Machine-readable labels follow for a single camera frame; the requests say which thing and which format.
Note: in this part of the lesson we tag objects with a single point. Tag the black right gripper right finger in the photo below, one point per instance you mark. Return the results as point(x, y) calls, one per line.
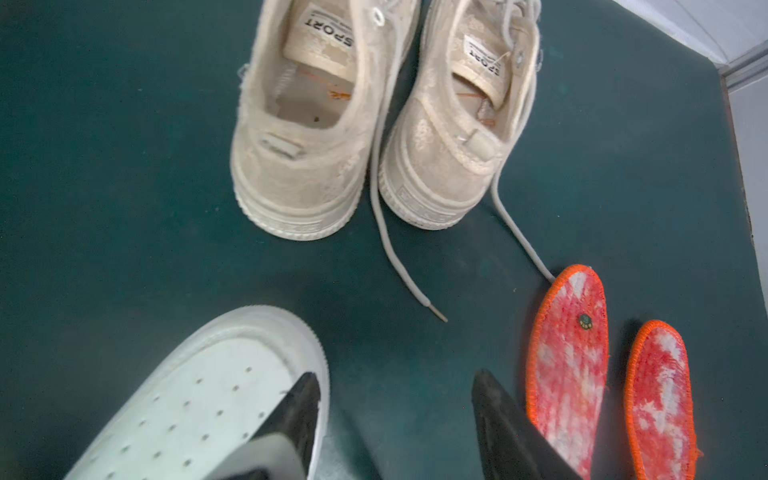
point(510, 446)

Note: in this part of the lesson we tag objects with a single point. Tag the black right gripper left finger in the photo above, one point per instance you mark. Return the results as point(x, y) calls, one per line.
point(282, 447)

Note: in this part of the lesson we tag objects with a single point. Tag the white sneaker front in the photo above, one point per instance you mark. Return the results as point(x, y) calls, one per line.
point(211, 396)

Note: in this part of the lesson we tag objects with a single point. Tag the red orange insole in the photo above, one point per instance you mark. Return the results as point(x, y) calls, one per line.
point(567, 364)

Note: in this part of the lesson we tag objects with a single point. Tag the beige lace sneaker with laces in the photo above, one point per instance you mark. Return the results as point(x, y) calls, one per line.
point(471, 101)

